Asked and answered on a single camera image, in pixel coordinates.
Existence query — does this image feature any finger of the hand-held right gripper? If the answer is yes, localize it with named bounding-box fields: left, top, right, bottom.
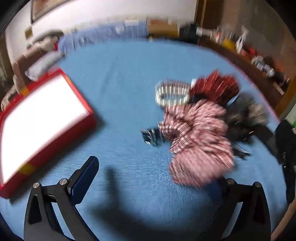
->
left=259, top=126, right=280, bottom=158

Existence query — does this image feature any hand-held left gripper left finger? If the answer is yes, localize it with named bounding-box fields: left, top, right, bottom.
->
left=23, top=156, right=100, bottom=241

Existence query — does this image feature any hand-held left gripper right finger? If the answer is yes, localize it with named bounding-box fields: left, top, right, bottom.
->
left=208, top=177, right=271, bottom=241

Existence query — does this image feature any grey fur scrunchie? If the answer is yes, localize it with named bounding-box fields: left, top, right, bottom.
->
left=224, top=93, right=269, bottom=139

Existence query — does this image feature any pink plaid scrunchie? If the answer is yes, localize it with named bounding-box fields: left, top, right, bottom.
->
left=158, top=101, right=235, bottom=188

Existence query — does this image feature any red box with white inside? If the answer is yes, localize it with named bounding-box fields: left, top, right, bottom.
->
left=0, top=68, right=96, bottom=199

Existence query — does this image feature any red dotted scrunchie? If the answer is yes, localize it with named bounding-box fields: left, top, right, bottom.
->
left=188, top=70, right=240, bottom=106

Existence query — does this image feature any blue striped scrunchie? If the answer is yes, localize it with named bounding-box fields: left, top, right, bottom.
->
left=141, top=127, right=166, bottom=147

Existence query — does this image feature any person's right forearm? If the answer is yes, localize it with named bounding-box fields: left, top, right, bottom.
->
left=270, top=203, right=294, bottom=241

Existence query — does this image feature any wooden side table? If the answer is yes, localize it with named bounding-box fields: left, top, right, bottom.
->
left=201, top=35, right=292, bottom=116

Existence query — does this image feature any blue bed mat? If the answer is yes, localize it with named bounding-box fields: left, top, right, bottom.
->
left=0, top=38, right=289, bottom=241

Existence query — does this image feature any yellow box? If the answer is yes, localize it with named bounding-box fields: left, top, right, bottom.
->
left=222, top=39, right=236, bottom=50

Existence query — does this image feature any white spray bottle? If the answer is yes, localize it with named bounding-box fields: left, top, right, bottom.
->
left=235, top=25, right=247, bottom=52

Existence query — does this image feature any grey pillow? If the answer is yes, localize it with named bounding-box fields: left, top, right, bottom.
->
left=24, top=51, right=63, bottom=80

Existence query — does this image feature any brown sofa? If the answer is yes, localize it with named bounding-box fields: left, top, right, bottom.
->
left=10, top=53, right=33, bottom=88

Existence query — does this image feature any black bag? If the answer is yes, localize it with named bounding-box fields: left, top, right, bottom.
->
left=179, top=23, right=200, bottom=43

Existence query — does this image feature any blue checked quilt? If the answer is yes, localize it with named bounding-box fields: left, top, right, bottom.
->
left=57, top=21, right=149, bottom=56

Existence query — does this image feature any pile of clothes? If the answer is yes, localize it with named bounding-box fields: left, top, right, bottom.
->
left=25, top=29, right=64, bottom=50

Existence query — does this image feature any cardboard box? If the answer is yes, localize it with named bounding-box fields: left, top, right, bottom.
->
left=147, top=19, right=179, bottom=39

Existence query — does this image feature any framed painting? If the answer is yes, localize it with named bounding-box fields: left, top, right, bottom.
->
left=30, top=0, right=70, bottom=25

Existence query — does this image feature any white pearl bracelet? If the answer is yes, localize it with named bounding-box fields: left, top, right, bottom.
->
left=154, top=79, right=191, bottom=107

